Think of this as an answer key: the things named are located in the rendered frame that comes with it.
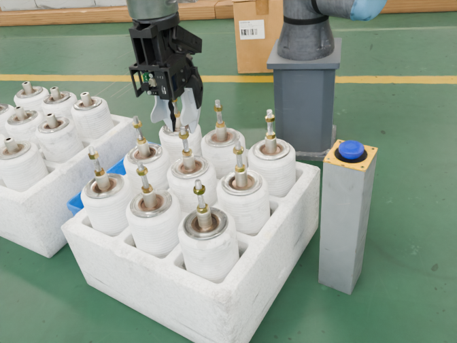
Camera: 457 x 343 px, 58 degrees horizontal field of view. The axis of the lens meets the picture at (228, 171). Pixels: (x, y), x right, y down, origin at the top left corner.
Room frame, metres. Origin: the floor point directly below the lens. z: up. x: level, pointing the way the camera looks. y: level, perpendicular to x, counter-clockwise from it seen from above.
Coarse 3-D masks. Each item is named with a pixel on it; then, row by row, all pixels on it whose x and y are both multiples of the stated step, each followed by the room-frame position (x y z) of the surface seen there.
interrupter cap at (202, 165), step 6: (198, 156) 0.69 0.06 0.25; (174, 162) 0.68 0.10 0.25; (180, 162) 0.68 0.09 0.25; (198, 162) 0.67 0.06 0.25; (204, 162) 0.67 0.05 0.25; (174, 168) 0.66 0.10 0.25; (180, 168) 0.66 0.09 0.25; (198, 168) 0.65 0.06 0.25; (204, 168) 0.65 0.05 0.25; (174, 174) 0.64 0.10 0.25; (180, 174) 0.64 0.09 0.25; (186, 174) 0.63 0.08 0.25; (192, 174) 0.63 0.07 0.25; (198, 174) 0.63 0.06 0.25
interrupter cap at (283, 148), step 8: (256, 144) 0.71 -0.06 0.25; (264, 144) 0.71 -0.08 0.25; (280, 144) 0.70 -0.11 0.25; (288, 144) 0.69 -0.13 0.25; (256, 152) 0.68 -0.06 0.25; (264, 152) 0.68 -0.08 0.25; (280, 152) 0.67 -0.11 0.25; (288, 152) 0.67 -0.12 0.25; (264, 160) 0.65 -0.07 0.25; (272, 160) 0.65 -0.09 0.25
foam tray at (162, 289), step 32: (64, 224) 0.62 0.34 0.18; (288, 224) 0.57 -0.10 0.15; (96, 256) 0.57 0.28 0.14; (128, 256) 0.51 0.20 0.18; (256, 256) 0.48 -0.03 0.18; (288, 256) 0.57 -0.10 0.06; (96, 288) 0.60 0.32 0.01; (128, 288) 0.53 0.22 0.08; (160, 288) 0.47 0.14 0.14; (192, 288) 0.43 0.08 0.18; (224, 288) 0.42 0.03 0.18; (256, 288) 0.46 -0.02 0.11; (160, 320) 0.49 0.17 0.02; (192, 320) 0.43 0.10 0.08; (224, 320) 0.39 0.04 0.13; (256, 320) 0.45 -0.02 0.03
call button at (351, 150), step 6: (342, 144) 0.56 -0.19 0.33; (348, 144) 0.56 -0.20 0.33; (354, 144) 0.55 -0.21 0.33; (360, 144) 0.55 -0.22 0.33; (342, 150) 0.54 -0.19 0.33; (348, 150) 0.54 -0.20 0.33; (354, 150) 0.54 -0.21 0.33; (360, 150) 0.53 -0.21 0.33; (342, 156) 0.55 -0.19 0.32; (348, 156) 0.53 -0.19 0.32; (354, 156) 0.53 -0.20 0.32
